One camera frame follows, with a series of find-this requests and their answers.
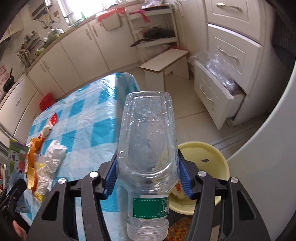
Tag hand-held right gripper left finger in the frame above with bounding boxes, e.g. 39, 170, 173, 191
28, 151, 119, 241

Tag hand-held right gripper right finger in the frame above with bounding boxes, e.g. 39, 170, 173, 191
178, 149, 272, 241

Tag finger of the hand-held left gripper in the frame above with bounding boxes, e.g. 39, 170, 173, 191
0, 178, 27, 210

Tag yellow plastic packet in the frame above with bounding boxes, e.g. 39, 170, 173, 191
32, 154, 50, 204

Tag yellow plastic basin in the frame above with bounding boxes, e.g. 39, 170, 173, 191
168, 142, 230, 215

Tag clear plastic bottle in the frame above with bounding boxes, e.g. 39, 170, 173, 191
117, 91, 179, 241

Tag colourful picture book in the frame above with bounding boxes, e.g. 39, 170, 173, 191
8, 138, 31, 179

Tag silver refrigerator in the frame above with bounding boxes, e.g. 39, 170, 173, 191
0, 125, 16, 158

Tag crumpled white tissue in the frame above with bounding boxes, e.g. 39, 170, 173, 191
35, 139, 67, 194

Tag floral seat cushion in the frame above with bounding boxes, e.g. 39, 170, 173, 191
168, 218, 197, 241

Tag blue checked tablecloth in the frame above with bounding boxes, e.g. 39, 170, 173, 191
22, 72, 141, 241

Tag open white drawer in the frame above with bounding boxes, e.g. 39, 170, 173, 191
194, 63, 245, 131

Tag red plastic bag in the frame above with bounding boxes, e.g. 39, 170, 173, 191
39, 93, 55, 111

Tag black wok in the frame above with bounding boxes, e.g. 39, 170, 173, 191
2, 68, 16, 92

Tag clear plastic bag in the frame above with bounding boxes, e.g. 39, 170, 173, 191
188, 52, 241, 93

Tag white wooden stool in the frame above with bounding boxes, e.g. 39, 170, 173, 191
139, 49, 190, 92

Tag white kitchen cabinets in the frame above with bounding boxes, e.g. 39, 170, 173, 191
0, 14, 144, 144

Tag white shelf rack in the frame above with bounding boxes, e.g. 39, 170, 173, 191
126, 5, 183, 64

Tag metal dish rack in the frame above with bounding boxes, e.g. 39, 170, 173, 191
15, 32, 47, 67

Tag black frying pan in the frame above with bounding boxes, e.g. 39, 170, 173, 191
130, 27, 176, 48

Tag white drawer cabinet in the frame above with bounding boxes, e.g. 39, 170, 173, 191
194, 0, 266, 127

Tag red hanging bag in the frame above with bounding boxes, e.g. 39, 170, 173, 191
96, 7, 126, 26

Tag pink hanging bag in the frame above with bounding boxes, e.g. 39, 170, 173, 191
133, 9, 152, 24

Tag white range hood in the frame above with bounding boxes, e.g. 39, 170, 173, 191
29, 0, 50, 19

